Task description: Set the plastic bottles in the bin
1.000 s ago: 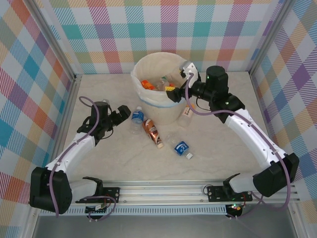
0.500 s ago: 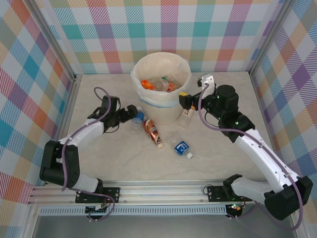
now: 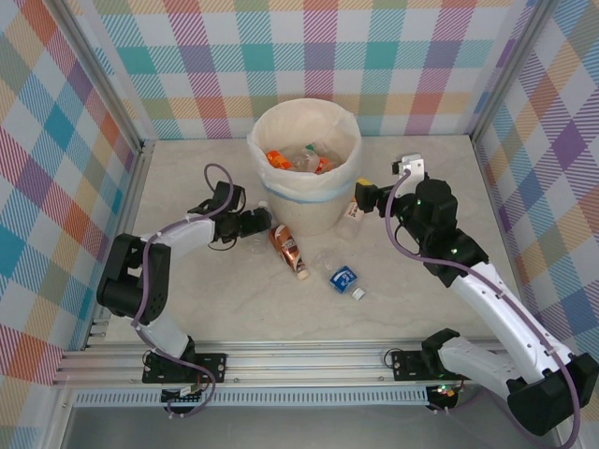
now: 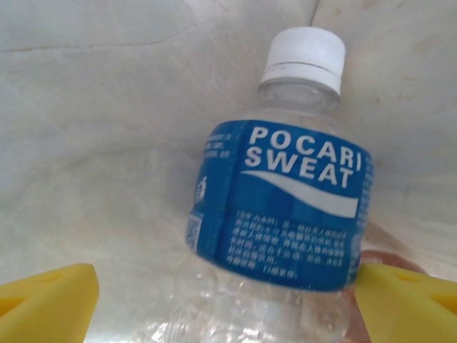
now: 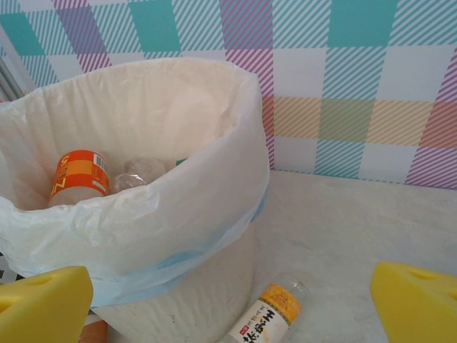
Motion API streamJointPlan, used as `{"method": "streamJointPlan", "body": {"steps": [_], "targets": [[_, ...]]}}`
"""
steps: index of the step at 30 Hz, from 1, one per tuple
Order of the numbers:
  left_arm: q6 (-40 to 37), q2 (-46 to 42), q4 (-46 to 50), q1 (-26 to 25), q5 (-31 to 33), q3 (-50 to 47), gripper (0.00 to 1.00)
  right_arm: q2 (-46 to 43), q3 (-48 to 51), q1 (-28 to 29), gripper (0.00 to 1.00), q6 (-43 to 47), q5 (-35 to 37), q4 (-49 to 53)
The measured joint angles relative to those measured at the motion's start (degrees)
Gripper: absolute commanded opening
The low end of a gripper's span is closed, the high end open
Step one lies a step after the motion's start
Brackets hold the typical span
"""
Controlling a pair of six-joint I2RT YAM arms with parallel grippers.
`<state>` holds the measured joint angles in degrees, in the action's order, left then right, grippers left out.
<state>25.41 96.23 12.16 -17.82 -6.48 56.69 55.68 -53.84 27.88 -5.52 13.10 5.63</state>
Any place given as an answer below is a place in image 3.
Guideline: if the white plastic bin liner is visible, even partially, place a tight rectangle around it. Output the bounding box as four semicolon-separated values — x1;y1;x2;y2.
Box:
246;98;364;206

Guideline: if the grey metal base panel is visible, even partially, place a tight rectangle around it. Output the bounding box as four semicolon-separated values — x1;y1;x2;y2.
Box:
58;405;562;449

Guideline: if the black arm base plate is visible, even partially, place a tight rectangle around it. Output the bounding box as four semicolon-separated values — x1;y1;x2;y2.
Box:
141;352;228;385
389;348;436;383

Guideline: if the white orange label bottle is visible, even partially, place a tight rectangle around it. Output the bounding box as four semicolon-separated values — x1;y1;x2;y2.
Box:
336;197;372;236

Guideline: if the aluminium mounting rail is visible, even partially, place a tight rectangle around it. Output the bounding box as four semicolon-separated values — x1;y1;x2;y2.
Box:
51;337;509;390

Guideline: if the brown coffee drink bottle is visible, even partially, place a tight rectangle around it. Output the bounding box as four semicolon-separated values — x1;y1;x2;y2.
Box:
267;224;311;282

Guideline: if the beige ribbed waste bin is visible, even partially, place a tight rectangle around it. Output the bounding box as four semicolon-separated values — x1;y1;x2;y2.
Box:
246;98;364;236

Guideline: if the aluminium frame post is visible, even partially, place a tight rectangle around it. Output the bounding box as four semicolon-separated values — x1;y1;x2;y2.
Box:
45;0;144;153
469;0;559;144

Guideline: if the slotted grey cable duct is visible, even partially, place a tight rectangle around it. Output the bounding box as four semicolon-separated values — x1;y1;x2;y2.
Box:
73;389;431;409

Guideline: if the blue label bottle white cap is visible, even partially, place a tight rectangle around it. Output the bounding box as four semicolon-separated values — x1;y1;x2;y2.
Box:
314;249;368;302

